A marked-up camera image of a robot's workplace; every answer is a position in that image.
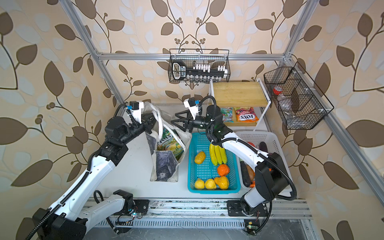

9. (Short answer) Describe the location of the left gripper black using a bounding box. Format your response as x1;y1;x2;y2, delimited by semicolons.
117;110;158;147

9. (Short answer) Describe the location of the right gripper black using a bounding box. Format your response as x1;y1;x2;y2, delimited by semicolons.
172;110;215;134

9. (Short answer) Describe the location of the green snack bag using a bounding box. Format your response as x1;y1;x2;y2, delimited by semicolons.
157;129;184;161

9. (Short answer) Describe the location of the white fabric grocery bag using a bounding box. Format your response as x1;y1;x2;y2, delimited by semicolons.
143;102;192;183

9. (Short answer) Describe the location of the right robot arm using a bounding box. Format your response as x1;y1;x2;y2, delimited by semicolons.
171;96;297;215

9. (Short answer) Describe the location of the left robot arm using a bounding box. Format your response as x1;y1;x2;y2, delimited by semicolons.
26;101;158;240

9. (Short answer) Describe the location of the teal candy bag lower shelf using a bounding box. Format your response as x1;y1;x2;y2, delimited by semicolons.
221;108;234;123

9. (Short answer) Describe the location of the red Fox's candy bag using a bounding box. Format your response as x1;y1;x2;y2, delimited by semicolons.
235;107;259;123

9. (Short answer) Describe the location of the yellow mango fruit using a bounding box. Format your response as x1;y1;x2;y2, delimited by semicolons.
195;151;206;165

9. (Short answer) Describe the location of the teal plastic basket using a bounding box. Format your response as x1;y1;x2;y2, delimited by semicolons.
188;133;241;195

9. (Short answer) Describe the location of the black tool set in basket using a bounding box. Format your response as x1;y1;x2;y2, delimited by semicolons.
168;60;230;83

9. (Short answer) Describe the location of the orange fruit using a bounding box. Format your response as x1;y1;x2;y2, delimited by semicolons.
217;164;230;177

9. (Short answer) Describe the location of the yellow lemon front left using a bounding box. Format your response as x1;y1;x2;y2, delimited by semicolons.
194;179;205;190

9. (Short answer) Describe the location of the yellow pear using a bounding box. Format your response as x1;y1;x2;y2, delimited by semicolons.
214;176;230;190

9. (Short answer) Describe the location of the dark green cucumber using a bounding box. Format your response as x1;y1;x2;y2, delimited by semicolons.
240;161;252;188

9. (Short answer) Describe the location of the purple eggplant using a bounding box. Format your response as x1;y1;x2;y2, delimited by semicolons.
259;142;268;153

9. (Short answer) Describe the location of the white plastic basket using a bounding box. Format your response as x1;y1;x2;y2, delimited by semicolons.
236;131;292;197

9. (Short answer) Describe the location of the plastic bottle red cap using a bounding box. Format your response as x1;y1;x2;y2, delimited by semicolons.
273;86;292;111

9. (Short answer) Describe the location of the black wire basket back wall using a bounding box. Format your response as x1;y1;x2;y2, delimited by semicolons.
168;48;231;84

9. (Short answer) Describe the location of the black wire basket wall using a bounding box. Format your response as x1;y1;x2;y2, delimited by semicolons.
264;63;334;130
168;48;231;84

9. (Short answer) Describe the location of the white wire shelf rack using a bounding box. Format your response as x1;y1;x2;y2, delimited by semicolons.
209;79;272;132

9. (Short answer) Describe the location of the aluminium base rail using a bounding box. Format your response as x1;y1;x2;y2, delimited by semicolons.
64;197;313;230

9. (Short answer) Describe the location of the black wire basket right wall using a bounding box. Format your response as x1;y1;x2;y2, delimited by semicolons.
264;63;334;130

